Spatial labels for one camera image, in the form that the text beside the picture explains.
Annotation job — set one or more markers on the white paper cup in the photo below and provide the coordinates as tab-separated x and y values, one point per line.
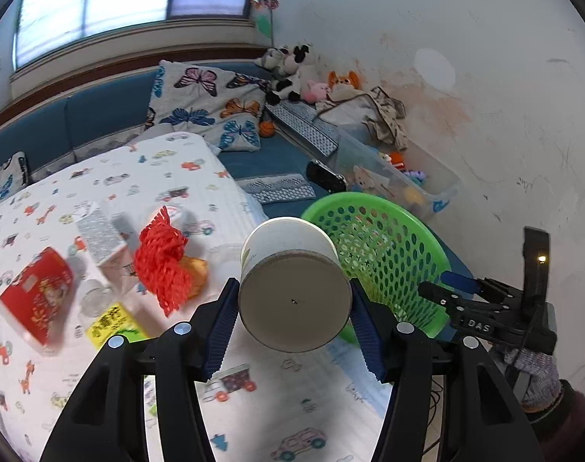
292	293

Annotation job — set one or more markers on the large butterfly print pillow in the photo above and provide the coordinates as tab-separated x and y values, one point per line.
205	103

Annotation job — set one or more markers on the black and white cow plush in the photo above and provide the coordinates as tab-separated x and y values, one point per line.
290	74

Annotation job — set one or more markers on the pink plush toy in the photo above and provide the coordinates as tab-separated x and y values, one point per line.
317	91

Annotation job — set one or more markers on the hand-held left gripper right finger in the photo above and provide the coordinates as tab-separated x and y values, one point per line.
367	327

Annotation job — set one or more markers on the printed white blanket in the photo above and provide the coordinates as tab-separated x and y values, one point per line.
143	173

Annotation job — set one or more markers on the grey plush toy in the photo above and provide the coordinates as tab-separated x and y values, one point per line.
268	60

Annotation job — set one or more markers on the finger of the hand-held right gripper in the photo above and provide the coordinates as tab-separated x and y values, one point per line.
436	293
458	279

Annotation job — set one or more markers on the teddy bear toy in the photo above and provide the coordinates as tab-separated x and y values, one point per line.
367	180

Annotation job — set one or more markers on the orange fox plush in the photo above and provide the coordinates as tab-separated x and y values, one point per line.
343	79

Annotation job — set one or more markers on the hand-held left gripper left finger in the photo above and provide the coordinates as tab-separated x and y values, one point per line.
222	322

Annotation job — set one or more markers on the person's right forearm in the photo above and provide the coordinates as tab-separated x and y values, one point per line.
569	409

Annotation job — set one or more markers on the small toy basketball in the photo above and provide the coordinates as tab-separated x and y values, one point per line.
267	128

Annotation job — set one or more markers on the clear plastic cup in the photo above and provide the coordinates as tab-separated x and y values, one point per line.
95	298

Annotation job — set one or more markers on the green pinwheel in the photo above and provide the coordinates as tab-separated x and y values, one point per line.
263	5

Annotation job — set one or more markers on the green plastic basket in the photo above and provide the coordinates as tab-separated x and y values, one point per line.
384	245

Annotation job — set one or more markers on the person's right hand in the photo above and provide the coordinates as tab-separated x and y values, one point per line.
535	370

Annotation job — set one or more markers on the small butterfly print pillow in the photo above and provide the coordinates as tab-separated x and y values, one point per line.
3	180

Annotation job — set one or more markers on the colourful small toy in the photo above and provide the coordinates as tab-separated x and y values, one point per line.
414	175

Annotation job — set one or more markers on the yellow snack packet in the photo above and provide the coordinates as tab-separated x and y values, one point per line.
112	325

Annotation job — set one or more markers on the yellow toy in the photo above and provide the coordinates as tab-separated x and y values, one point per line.
414	195

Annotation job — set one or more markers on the red foam fruit net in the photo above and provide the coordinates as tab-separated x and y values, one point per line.
160	260

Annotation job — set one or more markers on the orange peel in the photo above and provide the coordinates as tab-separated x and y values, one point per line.
196	272

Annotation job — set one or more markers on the clear plastic storage box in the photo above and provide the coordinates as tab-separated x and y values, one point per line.
417	168

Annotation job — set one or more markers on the beige cloth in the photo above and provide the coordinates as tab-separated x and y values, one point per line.
369	110

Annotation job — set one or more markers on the grey patterned cloth strip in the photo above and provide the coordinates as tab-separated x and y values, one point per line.
278	188

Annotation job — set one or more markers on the silver paper box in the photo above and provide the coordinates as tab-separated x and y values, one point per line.
99	238

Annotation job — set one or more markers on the blue sofa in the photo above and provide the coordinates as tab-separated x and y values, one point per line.
99	115

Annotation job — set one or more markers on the grey checkered cushion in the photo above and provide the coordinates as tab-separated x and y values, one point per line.
306	127

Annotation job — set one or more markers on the orange toy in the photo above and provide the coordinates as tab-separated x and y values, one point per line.
397	159

